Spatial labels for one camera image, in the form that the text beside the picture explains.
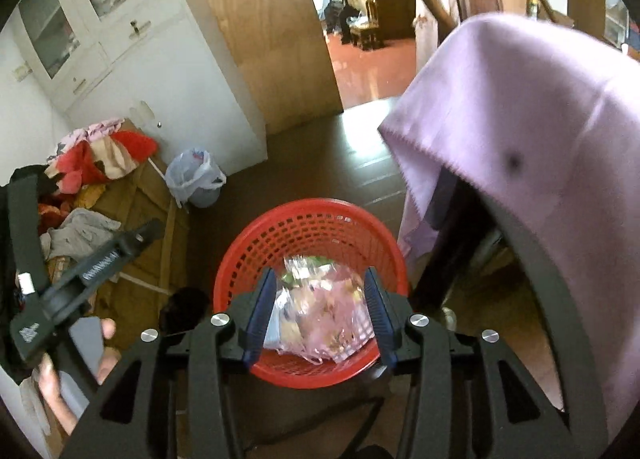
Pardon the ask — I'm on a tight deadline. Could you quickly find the person left hand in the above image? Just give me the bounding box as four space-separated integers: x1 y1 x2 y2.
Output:
37 316 120 435

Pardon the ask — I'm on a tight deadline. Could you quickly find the cardboard box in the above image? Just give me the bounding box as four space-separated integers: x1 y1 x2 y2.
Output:
44 118 191 319

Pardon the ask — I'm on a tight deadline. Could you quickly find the pile of clothes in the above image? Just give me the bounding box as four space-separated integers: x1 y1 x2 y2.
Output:
14 118 158 261

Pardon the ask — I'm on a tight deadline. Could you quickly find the red plastic waste basket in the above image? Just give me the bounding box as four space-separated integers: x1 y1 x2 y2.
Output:
213 198 409 390

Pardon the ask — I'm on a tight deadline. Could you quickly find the bin with white bag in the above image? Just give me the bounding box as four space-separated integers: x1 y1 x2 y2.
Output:
165 149 227 209

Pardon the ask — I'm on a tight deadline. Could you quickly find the purple tablecloth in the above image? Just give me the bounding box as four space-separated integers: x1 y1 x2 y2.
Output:
380 13 639 444

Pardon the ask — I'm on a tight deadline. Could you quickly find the white storage cabinet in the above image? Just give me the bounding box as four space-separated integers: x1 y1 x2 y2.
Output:
1 0 267 175

